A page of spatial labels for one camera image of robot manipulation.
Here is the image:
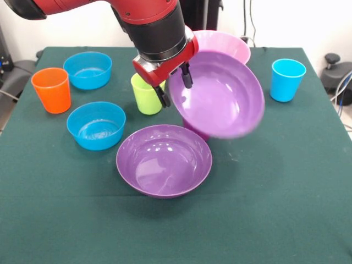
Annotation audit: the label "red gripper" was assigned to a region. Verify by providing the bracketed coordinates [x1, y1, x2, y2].
[132, 26, 200, 108]

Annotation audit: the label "purple bowl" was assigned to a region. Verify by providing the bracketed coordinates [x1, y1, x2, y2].
[115, 124, 213, 200]
[168, 50, 266, 140]

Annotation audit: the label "purple cup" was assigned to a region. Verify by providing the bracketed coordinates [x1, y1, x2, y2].
[182, 117, 210, 141]

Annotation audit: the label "lime green cup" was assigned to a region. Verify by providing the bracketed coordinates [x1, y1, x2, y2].
[130, 73, 166, 116]

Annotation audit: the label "large pink bowl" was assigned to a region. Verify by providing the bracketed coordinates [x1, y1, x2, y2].
[192, 30, 251, 65]

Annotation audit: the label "blue bowl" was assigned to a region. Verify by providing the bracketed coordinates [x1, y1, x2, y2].
[66, 101, 127, 151]
[63, 51, 113, 90]

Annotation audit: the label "blue cup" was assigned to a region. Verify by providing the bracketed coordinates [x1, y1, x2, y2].
[269, 58, 307, 103]

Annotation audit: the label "orange cup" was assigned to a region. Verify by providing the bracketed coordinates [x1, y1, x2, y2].
[30, 67, 72, 114]

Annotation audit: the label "dark green tablecloth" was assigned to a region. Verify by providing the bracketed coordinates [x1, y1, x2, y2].
[0, 46, 352, 264]

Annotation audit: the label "grey chair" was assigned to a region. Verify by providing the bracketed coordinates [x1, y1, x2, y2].
[0, 59, 37, 100]

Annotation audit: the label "black knob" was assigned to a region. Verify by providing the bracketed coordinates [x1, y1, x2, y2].
[323, 53, 342, 73]

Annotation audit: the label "dark grey base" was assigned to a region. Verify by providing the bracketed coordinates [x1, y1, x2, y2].
[321, 62, 352, 96]

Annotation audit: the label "black equipment box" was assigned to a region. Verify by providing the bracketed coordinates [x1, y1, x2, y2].
[0, 24, 14, 83]

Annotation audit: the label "black wall cable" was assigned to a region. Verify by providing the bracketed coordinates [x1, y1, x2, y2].
[240, 0, 257, 47]

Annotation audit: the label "blue and grey cables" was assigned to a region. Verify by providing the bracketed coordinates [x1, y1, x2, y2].
[329, 70, 352, 130]

